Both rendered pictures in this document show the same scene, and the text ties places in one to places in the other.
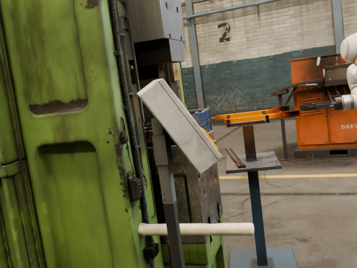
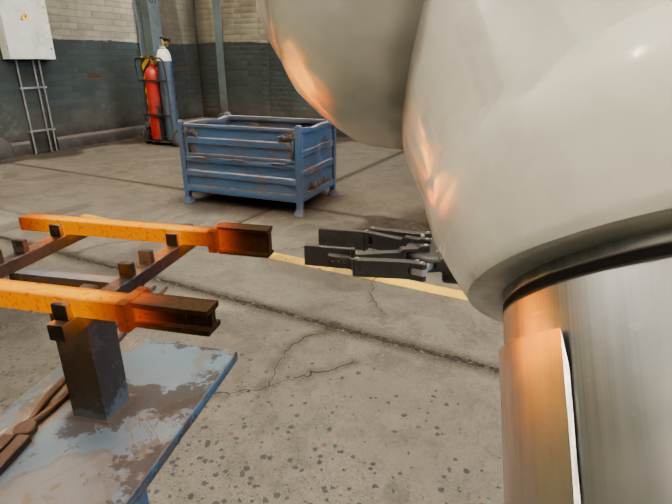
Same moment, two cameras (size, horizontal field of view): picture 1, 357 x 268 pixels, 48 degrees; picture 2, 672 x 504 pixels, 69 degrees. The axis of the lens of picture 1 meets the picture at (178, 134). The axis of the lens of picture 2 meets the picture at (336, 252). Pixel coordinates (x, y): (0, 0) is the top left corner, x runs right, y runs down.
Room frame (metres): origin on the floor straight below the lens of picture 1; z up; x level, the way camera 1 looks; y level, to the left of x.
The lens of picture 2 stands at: (1.69, -0.82, 1.19)
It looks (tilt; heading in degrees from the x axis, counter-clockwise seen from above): 21 degrees down; 4
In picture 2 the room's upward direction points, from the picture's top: straight up
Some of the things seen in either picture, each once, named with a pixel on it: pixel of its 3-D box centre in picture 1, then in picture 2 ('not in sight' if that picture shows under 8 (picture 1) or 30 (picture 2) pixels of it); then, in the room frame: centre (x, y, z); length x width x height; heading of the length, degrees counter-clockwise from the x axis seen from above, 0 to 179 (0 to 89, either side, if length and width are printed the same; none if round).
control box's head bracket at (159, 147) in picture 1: (171, 141); not in sight; (1.27, 0.03, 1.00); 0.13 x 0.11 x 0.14; 161
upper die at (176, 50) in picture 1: (134, 57); not in sight; (1.88, 0.15, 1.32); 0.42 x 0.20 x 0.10; 71
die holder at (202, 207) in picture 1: (155, 184); not in sight; (1.94, 0.15, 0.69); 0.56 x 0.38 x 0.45; 71
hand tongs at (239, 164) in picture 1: (234, 156); (95, 354); (2.44, -0.33, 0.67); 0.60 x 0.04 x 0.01; 179
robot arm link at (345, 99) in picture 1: (346, 102); not in sight; (2.33, -1.00, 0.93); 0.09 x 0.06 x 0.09; 170
